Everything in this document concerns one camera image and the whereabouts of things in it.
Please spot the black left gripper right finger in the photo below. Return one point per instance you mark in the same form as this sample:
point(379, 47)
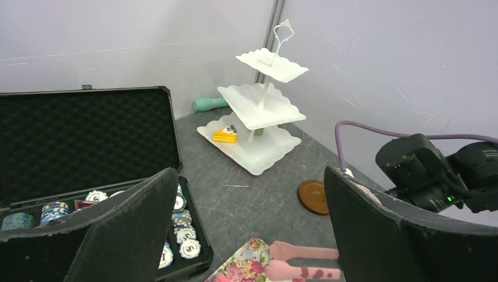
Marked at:
point(381, 238)

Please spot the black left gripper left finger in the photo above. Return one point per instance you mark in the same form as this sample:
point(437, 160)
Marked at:
point(118, 239)

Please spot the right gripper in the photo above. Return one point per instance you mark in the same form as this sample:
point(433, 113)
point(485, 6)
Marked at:
point(421, 174)

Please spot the pink-handled metal tongs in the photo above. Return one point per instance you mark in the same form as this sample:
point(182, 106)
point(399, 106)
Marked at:
point(290, 261)

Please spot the yellow kiwi cake slice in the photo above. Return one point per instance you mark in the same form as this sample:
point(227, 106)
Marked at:
point(227, 134)

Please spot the green swirl roll cake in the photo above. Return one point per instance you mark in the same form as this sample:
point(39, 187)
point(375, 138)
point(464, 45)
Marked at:
point(259, 132)

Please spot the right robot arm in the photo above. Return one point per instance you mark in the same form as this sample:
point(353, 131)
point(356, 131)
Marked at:
point(476, 166)

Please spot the red triangle dealer button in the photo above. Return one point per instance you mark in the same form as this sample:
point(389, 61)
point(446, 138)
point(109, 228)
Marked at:
point(82, 204)

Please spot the medium brown wooden coaster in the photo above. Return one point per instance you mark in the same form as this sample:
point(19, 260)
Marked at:
point(311, 194)

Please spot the black poker chip case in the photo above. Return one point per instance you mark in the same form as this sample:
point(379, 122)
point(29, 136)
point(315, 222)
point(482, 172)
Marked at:
point(93, 144)

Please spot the floral serving tray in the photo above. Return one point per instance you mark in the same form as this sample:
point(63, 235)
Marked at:
point(247, 263)

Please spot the green cylindrical object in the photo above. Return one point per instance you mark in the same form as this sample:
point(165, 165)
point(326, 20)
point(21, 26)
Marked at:
point(206, 104)

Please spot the white three-tier cake stand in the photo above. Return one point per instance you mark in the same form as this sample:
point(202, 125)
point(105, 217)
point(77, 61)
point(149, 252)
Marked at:
point(260, 105)

